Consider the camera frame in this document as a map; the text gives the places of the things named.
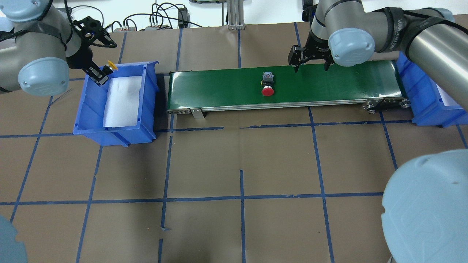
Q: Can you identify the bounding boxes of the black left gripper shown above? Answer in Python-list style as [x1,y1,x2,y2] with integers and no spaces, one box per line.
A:
[71,46,113,86]

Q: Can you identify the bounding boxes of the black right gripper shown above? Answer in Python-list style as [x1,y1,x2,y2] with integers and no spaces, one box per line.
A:
[288,33,334,73]

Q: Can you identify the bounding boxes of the yellow mushroom push button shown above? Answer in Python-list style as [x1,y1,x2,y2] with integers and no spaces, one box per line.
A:
[102,60,118,76]

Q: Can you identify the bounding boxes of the red mushroom push button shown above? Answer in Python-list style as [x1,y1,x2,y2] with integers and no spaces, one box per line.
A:
[261,72,274,96]

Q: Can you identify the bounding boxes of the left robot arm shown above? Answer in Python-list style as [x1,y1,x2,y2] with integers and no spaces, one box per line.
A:
[0,0,118,96]

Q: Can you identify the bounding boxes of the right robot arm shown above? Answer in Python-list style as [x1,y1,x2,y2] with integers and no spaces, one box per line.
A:
[288,0,467,263]

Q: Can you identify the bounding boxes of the white foam pad left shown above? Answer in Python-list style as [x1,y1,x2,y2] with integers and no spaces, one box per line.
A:
[103,76,142,127]

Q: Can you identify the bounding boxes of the white foam pad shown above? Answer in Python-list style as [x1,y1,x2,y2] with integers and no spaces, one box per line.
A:
[436,85,460,108]
[103,76,142,127]

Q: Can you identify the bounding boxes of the left blue plastic bin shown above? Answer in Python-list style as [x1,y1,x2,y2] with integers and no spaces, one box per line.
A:
[72,61,159,147]

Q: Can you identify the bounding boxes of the blue plastic bin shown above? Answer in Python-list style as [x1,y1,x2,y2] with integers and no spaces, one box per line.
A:
[396,52,468,127]
[72,61,159,147]

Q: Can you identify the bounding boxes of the green conveyor belt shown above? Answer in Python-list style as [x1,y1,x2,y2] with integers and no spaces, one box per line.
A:
[167,61,411,118]

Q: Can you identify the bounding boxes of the black power adapter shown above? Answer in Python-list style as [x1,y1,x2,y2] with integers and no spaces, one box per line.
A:
[177,7,190,28]

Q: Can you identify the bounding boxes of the right blue plastic bin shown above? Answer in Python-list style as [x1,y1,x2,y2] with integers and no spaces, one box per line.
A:
[396,52,468,127]

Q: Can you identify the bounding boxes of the white foam pad right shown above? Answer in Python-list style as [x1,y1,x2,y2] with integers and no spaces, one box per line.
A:
[436,85,460,108]

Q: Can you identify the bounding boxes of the aluminium profile post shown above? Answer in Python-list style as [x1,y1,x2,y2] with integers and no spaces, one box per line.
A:
[227,0,245,31]

